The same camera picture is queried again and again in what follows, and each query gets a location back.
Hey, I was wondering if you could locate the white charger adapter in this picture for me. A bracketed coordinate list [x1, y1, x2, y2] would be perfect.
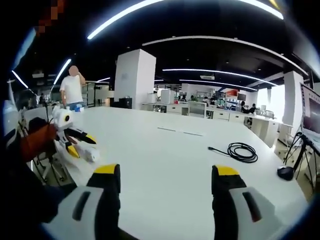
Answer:
[78, 146, 101, 163]

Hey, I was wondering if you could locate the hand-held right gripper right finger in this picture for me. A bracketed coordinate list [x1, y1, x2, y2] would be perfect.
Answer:
[211, 163, 277, 240]

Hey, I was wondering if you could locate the row of white office desks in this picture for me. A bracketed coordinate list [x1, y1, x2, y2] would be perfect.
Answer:
[141, 101, 283, 148]

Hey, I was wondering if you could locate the white desk cable cover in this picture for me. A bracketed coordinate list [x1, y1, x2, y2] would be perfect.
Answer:
[157, 126, 205, 137]

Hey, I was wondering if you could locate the white desk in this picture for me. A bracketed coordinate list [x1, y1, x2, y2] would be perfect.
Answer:
[41, 106, 310, 240]

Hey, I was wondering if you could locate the long ceiling light strip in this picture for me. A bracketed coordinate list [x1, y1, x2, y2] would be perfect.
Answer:
[162, 67, 279, 87]
[86, 0, 285, 41]
[178, 78, 259, 91]

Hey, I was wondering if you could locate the black box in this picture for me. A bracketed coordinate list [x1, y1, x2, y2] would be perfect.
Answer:
[119, 97, 133, 109]

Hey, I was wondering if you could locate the white worn device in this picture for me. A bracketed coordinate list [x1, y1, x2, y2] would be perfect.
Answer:
[0, 79, 21, 151]

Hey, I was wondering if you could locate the black Type-C cable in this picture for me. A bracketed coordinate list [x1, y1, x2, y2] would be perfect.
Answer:
[207, 141, 259, 164]

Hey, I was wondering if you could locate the white boxy machine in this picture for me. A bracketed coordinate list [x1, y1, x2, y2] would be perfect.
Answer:
[161, 89, 176, 105]

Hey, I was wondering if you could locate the lit desktop monitor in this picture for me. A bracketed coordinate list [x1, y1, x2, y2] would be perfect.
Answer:
[299, 81, 320, 138]

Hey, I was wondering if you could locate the person in dark shirt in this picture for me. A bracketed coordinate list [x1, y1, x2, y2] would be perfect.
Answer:
[9, 159, 78, 226]

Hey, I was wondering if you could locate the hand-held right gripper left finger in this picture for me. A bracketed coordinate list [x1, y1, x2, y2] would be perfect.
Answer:
[40, 163, 122, 240]

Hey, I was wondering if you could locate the black computer mouse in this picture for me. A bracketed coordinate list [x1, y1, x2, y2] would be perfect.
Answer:
[276, 166, 294, 181]

